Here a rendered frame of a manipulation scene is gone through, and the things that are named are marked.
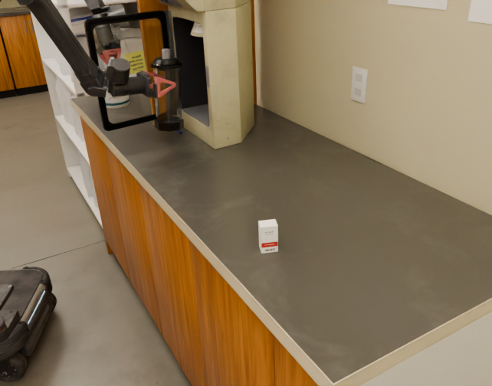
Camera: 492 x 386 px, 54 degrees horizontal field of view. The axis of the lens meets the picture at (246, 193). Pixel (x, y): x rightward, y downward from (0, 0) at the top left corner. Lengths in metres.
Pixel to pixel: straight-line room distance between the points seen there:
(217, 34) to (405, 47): 0.59
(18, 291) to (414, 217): 1.76
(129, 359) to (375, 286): 1.44
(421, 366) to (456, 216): 0.48
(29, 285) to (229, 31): 1.48
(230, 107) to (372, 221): 0.70
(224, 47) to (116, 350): 1.40
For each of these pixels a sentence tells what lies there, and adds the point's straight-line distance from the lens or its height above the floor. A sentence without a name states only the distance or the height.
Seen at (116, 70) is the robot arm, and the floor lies 1.27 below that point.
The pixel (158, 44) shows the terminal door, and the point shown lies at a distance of 1.91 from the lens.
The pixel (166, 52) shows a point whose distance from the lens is 1.68.
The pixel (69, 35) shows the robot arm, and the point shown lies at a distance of 1.55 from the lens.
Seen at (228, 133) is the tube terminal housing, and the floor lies 0.99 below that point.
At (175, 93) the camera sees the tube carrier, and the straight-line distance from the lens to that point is 1.68.
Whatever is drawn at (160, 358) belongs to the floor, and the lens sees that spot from 2.26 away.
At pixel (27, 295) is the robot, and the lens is 2.40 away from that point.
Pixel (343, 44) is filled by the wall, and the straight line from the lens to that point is 1.75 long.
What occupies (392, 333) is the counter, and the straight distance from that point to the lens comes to 0.98.
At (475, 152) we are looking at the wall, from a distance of 1.44.
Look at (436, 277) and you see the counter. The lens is 1.14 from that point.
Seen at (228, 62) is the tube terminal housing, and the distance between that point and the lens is 1.69.
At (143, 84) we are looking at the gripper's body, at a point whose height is 1.20.
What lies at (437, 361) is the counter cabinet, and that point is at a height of 0.84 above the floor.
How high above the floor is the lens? 1.60
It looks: 28 degrees down
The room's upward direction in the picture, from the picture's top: 2 degrees counter-clockwise
